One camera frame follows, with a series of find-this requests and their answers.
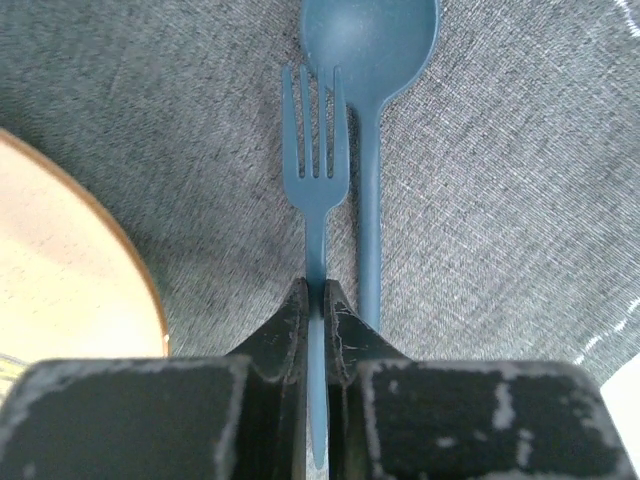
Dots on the grey cloth placemat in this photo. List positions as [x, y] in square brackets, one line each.
[510, 174]

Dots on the blue plastic spoon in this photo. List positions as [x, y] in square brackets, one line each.
[381, 47]

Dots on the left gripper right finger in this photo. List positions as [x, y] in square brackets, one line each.
[392, 417]

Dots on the beige bird pattern plate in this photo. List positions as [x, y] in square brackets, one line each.
[72, 283]

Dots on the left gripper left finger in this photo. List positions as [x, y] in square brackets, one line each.
[237, 416]

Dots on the blue plastic fork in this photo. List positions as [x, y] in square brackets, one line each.
[316, 186]

